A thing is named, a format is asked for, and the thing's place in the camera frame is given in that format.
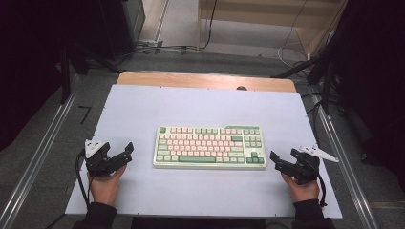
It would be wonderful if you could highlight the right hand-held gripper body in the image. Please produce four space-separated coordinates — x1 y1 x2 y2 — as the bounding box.
289 144 340 186

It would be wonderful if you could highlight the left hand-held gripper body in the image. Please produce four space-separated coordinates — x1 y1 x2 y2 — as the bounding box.
83 138 112 178

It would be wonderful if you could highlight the green and pink keyboard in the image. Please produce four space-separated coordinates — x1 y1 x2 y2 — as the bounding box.
152 124 267 170

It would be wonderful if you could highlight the person's right hand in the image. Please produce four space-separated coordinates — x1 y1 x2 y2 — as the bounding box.
281 173 321 204

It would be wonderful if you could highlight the person's left hand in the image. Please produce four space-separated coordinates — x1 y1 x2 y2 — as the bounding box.
87 164 127 207

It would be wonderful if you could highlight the black metal stand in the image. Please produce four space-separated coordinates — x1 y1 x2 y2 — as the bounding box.
271 56 338 116

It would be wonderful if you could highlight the white table cover board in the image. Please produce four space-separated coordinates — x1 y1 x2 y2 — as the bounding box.
64 83 344 220

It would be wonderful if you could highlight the black cabinet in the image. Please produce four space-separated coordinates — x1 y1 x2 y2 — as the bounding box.
97 0 147 61

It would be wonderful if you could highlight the wooden shelf unit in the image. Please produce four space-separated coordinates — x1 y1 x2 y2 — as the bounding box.
196 0 349 60

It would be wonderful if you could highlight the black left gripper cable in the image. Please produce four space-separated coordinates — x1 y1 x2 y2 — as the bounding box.
75 148 94 210

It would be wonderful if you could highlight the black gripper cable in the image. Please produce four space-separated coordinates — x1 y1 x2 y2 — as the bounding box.
75 148 94 210
312 173 329 208

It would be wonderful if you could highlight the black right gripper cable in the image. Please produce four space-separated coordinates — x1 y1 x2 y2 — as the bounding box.
312 173 329 208

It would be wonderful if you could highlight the metal floor rail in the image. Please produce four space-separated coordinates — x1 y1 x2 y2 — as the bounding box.
0 75 81 229
309 94 380 229

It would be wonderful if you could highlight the floor cable bundle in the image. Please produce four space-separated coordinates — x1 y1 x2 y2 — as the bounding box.
116 39 199 62

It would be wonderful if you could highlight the white cable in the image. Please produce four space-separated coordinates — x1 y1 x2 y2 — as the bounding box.
276 0 312 70

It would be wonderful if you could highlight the black hanging cable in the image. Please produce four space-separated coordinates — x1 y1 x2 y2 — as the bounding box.
201 0 220 51

